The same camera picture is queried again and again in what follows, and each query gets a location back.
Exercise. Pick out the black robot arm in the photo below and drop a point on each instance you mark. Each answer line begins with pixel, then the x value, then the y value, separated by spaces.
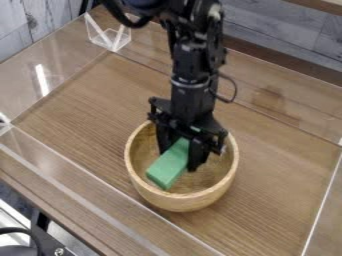
pixel 193 25

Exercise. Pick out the black table leg bracket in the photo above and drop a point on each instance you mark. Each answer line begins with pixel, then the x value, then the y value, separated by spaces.
pixel 51 246

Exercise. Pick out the green rectangular stick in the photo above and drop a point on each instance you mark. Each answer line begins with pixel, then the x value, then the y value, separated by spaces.
pixel 169 165

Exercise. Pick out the wooden bowl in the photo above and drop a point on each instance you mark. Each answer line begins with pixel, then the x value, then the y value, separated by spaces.
pixel 196 189

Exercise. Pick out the clear acrylic corner bracket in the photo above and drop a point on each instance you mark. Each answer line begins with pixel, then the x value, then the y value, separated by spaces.
pixel 111 39

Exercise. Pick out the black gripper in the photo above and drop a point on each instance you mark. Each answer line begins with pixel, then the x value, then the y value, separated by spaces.
pixel 185 116

